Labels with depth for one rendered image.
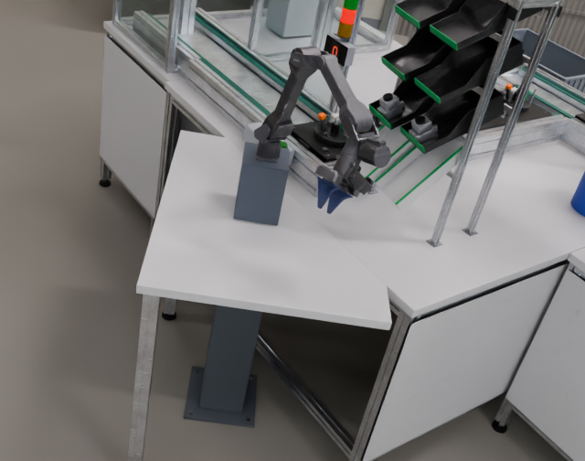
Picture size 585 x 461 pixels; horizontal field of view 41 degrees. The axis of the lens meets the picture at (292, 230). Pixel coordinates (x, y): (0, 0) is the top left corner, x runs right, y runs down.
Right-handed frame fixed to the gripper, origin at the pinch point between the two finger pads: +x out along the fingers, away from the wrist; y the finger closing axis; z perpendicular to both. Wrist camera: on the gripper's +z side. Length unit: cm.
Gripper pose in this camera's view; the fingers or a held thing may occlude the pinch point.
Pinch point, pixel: (329, 198)
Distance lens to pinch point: 201.2
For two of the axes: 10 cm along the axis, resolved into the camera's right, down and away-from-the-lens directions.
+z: 8.0, 4.1, -4.3
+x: -4.5, 8.9, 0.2
